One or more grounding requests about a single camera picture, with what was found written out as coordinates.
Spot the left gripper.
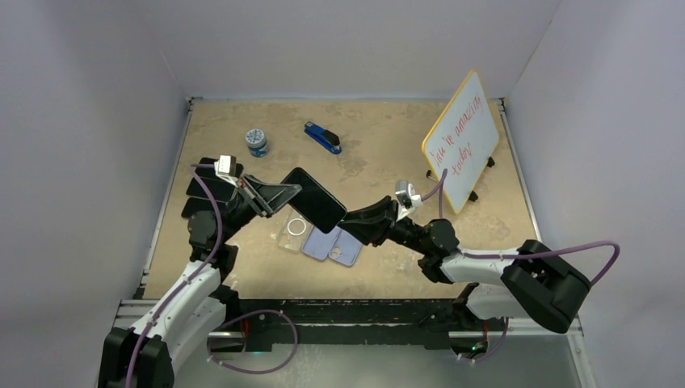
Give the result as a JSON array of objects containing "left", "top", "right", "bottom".
[{"left": 219, "top": 175, "right": 302, "bottom": 245}]

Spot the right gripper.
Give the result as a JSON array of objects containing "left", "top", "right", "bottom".
[{"left": 338, "top": 195, "right": 430, "bottom": 254}]

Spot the clear magsafe phone case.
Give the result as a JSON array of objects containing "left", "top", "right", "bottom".
[{"left": 276, "top": 209, "right": 313, "bottom": 254}]

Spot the lilac phone case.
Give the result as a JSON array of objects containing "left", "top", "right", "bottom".
[
  {"left": 301, "top": 227, "right": 341, "bottom": 261},
  {"left": 328, "top": 230, "right": 363, "bottom": 267}
]

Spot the black phone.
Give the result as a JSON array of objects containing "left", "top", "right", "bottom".
[
  {"left": 186, "top": 178, "right": 235, "bottom": 202},
  {"left": 196, "top": 158, "right": 244, "bottom": 179}
]

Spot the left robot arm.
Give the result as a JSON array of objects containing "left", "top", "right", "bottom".
[{"left": 96, "top": 175, "right": 302, "bottom": 387}]

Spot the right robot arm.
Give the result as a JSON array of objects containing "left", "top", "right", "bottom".
[{"left": 338, "top": 196, "right": 591, "bottom": 334}]

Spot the blue white jar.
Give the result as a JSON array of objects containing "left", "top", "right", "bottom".
[{"left": 245, "top": 129, "right": 269, "bottom": 158}]

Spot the blue stapler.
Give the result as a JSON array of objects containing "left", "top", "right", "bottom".
[{"left": 304, "top": 121, "right": 342, "bottom": 154}]

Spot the yellow framed whiteboard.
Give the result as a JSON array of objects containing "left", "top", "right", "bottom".
[{"left": 421, "top": 69, "right": 500, "bottom": 214}]

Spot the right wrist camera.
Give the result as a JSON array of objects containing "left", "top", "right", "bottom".
[{"left": 395, "top": 180, "right": 422, "bottom": 221}]

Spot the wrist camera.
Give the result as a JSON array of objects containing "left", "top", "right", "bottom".
[
  {"left": 395, "top": 180, "right": 422, "bottom": 221},
  {"left": 214, "top": 155, "right": 237, "bottom": 179}
]

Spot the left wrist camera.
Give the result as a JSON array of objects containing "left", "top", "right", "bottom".
[{"left": 214, "top": 155, "right": 237, "bottom": 179}]

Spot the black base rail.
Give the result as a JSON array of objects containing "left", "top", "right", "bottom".
[{"left": 209, "top": 298, "right": 504, "bottom": 352}]

